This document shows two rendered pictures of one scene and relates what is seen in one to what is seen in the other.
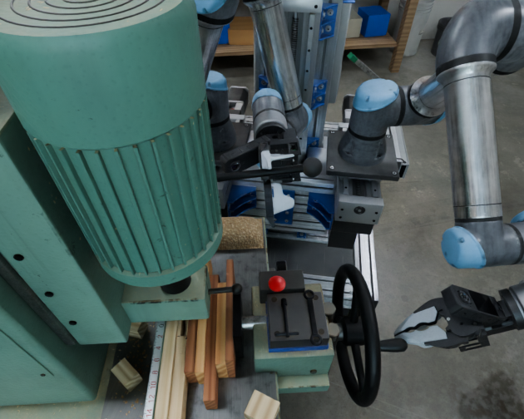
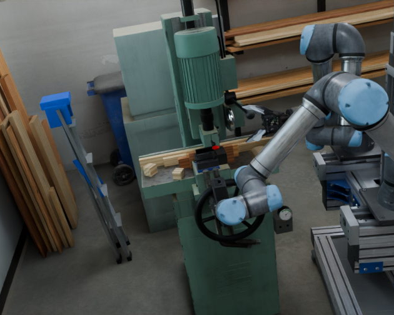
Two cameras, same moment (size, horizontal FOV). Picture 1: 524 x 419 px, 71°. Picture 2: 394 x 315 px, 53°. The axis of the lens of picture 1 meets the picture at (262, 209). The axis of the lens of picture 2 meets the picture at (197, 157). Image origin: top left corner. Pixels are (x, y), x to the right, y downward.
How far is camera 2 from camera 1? 1.53 m
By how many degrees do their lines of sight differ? 71
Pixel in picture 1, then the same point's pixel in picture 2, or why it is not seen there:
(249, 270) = (241, 163)
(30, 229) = not seen: hidden behind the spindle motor
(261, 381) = (191, 174)
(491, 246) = (240, 174)
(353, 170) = (368, 199)
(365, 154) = (381, 192)
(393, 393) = not seen: outside the picture
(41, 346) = (181, 119)
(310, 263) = (371, 300)
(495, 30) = (318, 85)
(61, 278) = not seen: hidden behind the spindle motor
